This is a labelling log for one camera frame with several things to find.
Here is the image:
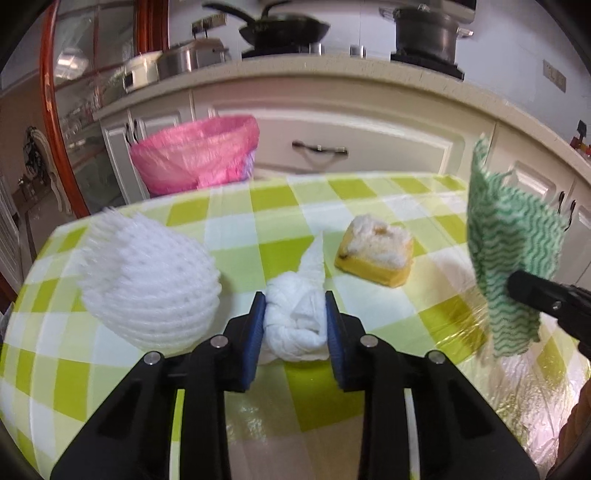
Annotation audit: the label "white paper towel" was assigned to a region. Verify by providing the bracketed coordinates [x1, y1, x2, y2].
[259, 235, 329, 365]

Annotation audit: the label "green wavy dish cloth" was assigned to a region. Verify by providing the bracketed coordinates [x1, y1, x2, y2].
[467, 136, 567, 357]

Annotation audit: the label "yellow sponge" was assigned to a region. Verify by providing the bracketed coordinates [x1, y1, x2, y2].
[335, 214, 415, 288]

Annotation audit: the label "white foam fruit net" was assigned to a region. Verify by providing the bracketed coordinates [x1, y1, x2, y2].
[77, 209, 221, 355]

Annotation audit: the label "pink bag trash bin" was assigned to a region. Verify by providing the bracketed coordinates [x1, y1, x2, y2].
[130, 115, 259, 196]

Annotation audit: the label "white kitchen cabinets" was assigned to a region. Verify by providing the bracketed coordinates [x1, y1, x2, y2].
[95, 55, 590, 287]

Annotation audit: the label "person's right hand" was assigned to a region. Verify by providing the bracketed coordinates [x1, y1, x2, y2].
[546, 381, 591, 480]

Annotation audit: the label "green checkered tablecloth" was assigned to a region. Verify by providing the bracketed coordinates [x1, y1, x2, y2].
[1, 173, 590, 479]

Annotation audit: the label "white dining chair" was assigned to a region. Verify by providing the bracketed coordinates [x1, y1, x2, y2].
[23, 126, 72, 215]

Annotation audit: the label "silver rice cooker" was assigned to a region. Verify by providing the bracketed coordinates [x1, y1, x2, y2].
[156, 38, 228, 81]

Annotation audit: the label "white rice cooker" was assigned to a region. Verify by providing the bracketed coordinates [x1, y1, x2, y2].
[122, 50, 162, 93]

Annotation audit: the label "black wok pan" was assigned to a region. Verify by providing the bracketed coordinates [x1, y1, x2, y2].
[201, 1, 331, 48]

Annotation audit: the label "black gas stove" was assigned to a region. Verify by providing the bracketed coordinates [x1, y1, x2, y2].
[239, 41, 467, 82]

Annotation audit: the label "red wooden sliding door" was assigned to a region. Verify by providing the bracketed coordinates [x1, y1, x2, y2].
[39, 1, 168, 217]

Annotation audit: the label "dark stock pot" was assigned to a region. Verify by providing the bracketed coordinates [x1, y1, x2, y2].
[379, 4, 474, 66]

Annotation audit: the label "black drawer handle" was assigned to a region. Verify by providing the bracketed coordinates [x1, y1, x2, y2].
[291, 140, 349, 157]

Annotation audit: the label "wall power outlet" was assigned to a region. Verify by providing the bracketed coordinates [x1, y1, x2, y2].
[191, 13, 228, 36]

